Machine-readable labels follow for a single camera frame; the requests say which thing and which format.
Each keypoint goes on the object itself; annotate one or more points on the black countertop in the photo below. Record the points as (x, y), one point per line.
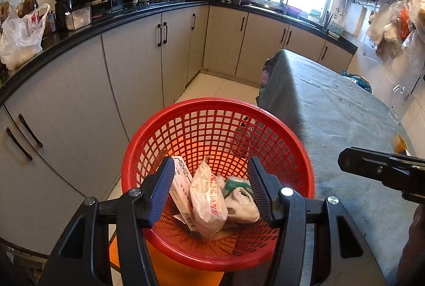
(99, 25)

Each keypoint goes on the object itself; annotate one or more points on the blue bag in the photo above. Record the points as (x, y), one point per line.
(360, 82)

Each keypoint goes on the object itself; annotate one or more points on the beige lower cabinets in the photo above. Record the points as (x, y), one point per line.
(132, 67)

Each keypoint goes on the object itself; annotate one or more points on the pink basin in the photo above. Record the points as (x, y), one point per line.
(294, 10)

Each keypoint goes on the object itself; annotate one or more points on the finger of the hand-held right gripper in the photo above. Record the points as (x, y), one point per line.
(372, 166)

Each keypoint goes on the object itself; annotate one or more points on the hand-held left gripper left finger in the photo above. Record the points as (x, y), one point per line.
(162, 193)

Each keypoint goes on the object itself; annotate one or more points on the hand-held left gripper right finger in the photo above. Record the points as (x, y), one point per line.
(259, 193)

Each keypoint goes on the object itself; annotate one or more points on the teal cartoon tissue pack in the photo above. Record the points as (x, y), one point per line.
(237, 185)

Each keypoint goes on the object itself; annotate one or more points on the green dish soap pack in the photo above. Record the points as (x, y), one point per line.
(337, 28)

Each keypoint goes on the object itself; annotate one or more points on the gas stove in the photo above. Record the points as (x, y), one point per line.
(132, 2)

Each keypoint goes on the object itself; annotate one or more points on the clear plastic mug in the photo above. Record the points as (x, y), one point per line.
(403, 106)

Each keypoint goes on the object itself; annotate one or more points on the clear pink-print plastic bag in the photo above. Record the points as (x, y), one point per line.
(207, 203)

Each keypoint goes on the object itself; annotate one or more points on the white knit sock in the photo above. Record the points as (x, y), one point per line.
(244, 209)

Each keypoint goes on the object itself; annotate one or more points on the white red-print shopping bag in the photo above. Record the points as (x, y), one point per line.
(20, 40)

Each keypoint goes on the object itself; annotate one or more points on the blue-grey tablecloth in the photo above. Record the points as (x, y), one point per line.
(332, 113)

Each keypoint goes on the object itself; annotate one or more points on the red plastic basket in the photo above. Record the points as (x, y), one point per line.
(199, 126)

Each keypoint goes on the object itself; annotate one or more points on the glass pot lid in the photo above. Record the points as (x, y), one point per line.
(267, 3)

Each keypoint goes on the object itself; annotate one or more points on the orange stool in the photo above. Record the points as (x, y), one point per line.
(179, 276)

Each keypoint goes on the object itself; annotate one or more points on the white carton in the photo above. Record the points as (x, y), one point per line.
(181, 193)

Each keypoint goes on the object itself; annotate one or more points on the person's right forearm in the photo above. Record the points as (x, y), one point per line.
(416, 246)

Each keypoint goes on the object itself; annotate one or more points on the hanging plastic bags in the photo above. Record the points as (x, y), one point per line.
(413, 27)

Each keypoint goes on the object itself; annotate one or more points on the black utensil rack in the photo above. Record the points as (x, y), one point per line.
(328, 22)

